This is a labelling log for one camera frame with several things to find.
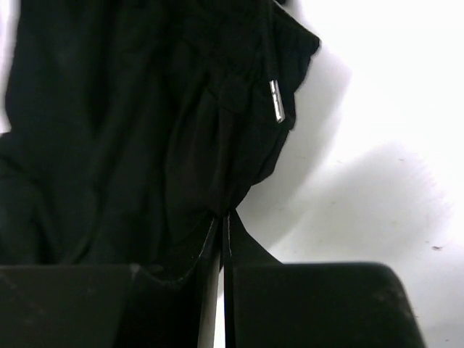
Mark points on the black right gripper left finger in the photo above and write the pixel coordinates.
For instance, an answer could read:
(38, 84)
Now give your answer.
(170, 304)

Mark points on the black trousers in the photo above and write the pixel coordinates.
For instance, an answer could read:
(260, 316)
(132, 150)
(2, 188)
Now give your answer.
(137, 125)

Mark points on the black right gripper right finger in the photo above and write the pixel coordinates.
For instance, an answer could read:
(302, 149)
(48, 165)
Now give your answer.
(338, 304)

